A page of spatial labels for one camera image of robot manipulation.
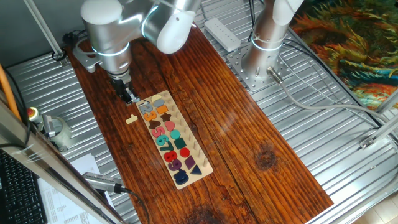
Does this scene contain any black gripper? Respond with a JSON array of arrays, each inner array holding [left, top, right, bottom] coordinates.
[[109, 74, 137, 106]]

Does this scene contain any wooden shape puzzle board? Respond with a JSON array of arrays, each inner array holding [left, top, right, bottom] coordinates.
[[136, 90, 214, 190]]

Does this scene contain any grey number two piece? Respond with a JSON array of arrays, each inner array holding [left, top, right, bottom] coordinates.
[[139, 102, 153, 115]]

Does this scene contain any pink number five piece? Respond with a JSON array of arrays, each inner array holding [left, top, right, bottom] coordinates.
[[151, 126, 166, 138]]

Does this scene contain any teal number six piece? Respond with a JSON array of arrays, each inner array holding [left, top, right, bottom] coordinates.
[[155, 134, 170, 147]]

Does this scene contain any red number eight piece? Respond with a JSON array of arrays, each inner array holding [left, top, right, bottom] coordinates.
[[164, 150, 178, 163]]

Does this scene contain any clear tape roll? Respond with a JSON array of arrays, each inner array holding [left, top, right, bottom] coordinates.
[[46, 115, 73, 151]]

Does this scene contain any purple number nine piece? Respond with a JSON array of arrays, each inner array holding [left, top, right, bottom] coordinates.
[[168, 159, 183, 172]]

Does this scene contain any silver metal clamp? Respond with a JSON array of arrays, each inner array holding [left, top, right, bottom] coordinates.
[[41, 114, 57, 138]]

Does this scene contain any navy number ten piece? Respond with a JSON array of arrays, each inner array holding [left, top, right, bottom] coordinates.
[[173, 169, 190, 185]]

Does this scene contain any red emergency stop button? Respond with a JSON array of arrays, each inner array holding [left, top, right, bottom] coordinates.
[[26, 106, 43, 125]]

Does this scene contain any brown wooden plank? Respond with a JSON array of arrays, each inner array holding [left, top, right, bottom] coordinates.
[[63, 24, 335, 224]]

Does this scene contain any white power strip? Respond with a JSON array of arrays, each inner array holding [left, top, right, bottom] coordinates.
[[203, 17, 242, 53]]

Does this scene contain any orange pole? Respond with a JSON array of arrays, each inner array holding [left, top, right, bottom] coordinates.
[[0, 63, 22, 122]]

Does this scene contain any printed paper sheet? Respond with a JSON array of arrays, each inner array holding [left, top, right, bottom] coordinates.
[[37, 152, 116, 224]]

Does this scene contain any black keyboard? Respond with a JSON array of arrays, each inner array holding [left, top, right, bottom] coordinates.
[[0, 149, 48, 224]]

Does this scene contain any colourful painted cloth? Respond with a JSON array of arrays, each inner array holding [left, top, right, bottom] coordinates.
[[290, 0, 398, 111]]

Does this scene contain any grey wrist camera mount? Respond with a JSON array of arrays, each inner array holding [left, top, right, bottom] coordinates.
[[73, 46, 102, 74]]

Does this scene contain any black wrist cable with plug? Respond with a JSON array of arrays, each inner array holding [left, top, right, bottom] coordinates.
[[62, 29, 91, 55]]

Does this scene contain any silver ridged camera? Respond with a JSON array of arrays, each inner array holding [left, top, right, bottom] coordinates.
[[82, 172, 124, 194]]

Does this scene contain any black camera cable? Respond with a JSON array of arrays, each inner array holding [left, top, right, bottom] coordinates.
[[113, 182, 150, 224]]

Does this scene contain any wide aluminium frame bar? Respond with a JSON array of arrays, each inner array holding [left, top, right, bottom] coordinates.
[[0, 90, 127, 224]]

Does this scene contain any thin aluminium post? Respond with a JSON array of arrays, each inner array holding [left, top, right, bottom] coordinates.
[[23, 0, 71, 68]]

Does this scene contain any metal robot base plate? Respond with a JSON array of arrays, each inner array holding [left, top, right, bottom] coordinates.
[[226, 49, 293, 93]]

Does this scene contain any thick grey base cable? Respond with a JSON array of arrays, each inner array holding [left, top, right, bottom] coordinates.
[[266, 66, 398, 131]]

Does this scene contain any aluminium frame strut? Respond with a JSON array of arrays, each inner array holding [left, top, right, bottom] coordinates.
[[359, 114, 398, 150], [374, 89, 398, 114]]

